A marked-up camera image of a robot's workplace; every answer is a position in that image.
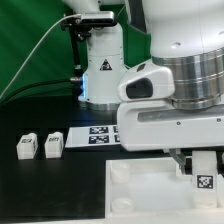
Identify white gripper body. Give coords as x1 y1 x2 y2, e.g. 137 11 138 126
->
117 101 224 151

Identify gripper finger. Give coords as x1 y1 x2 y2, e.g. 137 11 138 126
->
169 149 186 173

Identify white square tabletop tray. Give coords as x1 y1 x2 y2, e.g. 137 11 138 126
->
105 157 224 224

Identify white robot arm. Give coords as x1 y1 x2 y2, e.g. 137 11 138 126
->
63 0 224 175

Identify white sheet with markers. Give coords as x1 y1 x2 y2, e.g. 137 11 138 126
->
65 125 120 148

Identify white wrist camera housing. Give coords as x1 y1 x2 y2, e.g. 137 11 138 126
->
118 60 175 102

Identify black camera stand pole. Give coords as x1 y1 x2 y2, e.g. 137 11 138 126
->
60 11 91 85

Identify grey camera on stand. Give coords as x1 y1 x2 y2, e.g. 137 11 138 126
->
81 11 114 23

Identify black cable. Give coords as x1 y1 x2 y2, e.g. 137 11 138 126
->
1 78 83 105

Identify white cable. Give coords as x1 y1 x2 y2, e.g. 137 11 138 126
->
0 13 82 101

